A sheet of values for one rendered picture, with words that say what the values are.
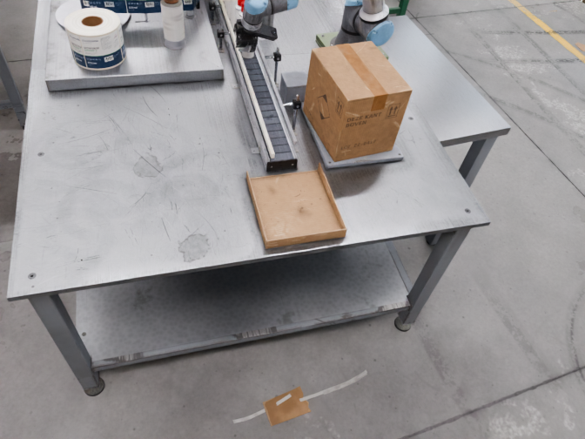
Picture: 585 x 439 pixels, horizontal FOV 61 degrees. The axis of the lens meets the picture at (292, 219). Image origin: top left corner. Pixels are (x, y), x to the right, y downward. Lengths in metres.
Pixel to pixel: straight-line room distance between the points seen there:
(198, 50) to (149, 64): 0.22
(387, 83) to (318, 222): 0.52
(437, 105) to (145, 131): 1.18
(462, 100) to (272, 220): 1.08
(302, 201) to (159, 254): 0.49
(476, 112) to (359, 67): 0.67
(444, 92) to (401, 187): 0.65
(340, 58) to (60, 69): 1.07
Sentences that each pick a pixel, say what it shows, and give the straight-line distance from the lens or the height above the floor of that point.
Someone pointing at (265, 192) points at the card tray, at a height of 0.83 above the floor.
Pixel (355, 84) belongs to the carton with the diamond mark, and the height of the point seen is 1.12.
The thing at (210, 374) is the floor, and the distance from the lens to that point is 2.22.
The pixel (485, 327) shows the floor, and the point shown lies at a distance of 2.60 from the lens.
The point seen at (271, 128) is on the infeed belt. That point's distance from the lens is 1.83.
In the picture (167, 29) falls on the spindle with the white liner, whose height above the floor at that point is 0.97.
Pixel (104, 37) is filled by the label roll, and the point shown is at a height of 1.01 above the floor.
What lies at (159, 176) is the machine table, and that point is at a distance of 1.72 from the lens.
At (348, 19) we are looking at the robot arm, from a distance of 2.25.
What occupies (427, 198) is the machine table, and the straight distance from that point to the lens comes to 1.78.
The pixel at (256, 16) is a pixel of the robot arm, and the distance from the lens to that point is 1.85.
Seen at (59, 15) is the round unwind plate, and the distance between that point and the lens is 2.48.
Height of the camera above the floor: 2.06
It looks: 50 degrees down
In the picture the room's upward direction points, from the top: 9 degrees clockwise
